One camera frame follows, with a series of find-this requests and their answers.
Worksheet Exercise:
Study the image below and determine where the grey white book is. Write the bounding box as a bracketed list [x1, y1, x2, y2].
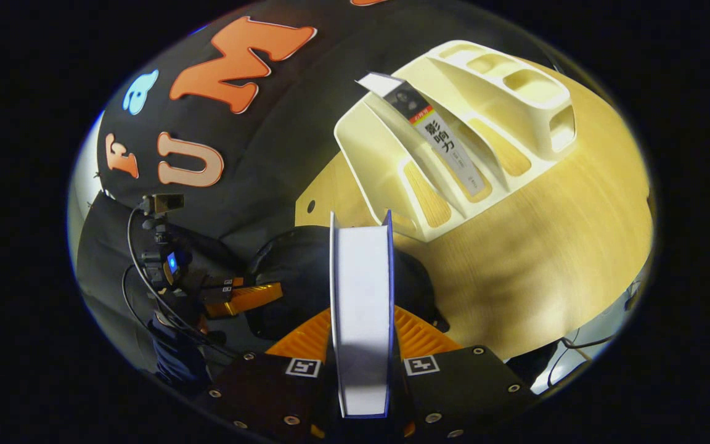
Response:
[355, 72, 493, 199]

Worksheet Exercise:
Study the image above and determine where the blue book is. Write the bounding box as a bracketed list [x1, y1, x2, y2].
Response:
[328, 209, 396, 421]

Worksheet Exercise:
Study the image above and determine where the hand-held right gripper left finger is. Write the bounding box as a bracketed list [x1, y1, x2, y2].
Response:
[207, 307, 338, 443]

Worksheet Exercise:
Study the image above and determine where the white bookshelf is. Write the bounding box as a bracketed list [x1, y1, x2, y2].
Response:
[333, 40, 578, 243]

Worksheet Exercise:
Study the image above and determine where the black schoolbag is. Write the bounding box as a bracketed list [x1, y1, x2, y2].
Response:
[247, 225, 449, 343]

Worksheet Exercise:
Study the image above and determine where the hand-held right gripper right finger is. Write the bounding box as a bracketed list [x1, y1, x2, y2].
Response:
[391, 305, 538, 442]

